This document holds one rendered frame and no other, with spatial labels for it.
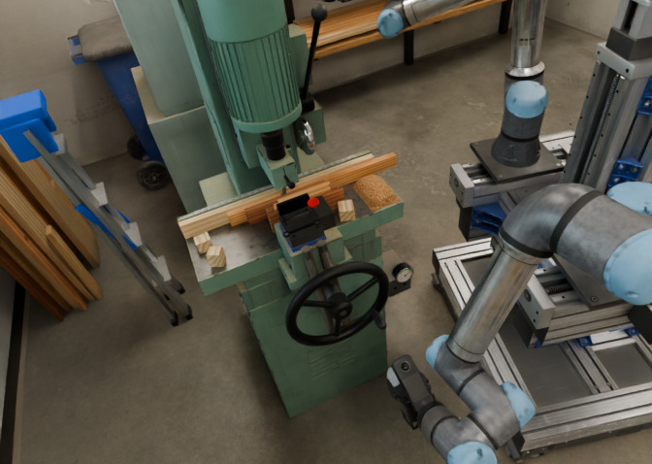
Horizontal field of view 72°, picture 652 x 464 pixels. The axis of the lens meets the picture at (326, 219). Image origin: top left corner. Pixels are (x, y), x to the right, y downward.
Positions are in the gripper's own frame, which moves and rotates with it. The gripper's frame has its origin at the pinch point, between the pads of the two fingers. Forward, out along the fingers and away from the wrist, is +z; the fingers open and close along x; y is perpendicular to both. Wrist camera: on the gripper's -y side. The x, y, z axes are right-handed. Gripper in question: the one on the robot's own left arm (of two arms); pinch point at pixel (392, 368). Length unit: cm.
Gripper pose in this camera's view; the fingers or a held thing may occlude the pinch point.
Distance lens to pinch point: 119.3
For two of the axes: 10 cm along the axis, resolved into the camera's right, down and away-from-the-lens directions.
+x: 9.1, -3.5, 2.2
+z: -2.9, -1.5, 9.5
